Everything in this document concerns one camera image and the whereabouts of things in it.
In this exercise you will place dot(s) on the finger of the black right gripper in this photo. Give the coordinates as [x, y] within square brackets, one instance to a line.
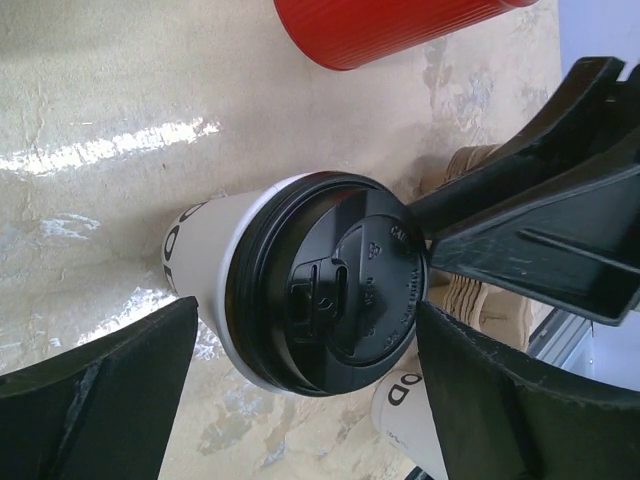
[590, 112]
[571, 242]

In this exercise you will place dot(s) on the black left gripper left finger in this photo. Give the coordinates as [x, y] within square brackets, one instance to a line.
[104, 410]

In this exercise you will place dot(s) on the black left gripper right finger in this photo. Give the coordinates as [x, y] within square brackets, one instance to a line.
[501, 414]

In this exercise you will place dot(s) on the black coffee cup lid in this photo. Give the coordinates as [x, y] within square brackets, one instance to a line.
[324, 285]

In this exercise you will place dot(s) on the white paper coffee cup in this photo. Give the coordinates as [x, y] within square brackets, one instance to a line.
[196, 256]

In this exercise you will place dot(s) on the stack of white paper cups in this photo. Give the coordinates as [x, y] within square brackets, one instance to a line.
[401, 413]

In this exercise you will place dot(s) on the brown pulp cup carrier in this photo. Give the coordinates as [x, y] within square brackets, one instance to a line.
[500, 314]

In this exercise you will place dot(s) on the red straw holder cup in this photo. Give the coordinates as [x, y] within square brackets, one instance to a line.
[342, 35]

